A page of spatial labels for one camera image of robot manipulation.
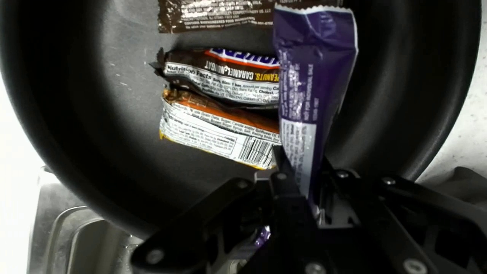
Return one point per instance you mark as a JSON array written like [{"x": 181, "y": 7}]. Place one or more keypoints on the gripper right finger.
[{"x": 399, "y": 213}]

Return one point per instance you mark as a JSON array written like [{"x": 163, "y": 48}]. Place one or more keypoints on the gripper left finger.
[{"x": 213, "y": 213}]

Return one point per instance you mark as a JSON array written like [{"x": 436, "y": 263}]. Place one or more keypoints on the purple candy bar wrapper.
[{"x": 308, "y": 80}]

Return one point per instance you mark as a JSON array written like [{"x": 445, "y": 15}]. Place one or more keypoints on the dark grey cloth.
[{"x": 460, "y": 182}]

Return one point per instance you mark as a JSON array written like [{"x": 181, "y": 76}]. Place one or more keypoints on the orange and white snack bar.
[{"x": 217, "y": 129}]

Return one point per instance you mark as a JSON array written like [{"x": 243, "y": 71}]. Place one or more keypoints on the brown candy bar with blue print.
[{"x": 228, "y": 74}]

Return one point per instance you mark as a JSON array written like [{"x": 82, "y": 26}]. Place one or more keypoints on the stainless steel sink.
[{"x": 72, "y": 232}]

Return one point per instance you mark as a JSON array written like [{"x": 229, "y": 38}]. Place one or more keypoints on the black frying pan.
[{"x": 95, "y": 114}]

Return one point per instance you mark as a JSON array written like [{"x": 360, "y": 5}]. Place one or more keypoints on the dark brown candy bar wrapper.
[{"x": 213, "y": 13}]

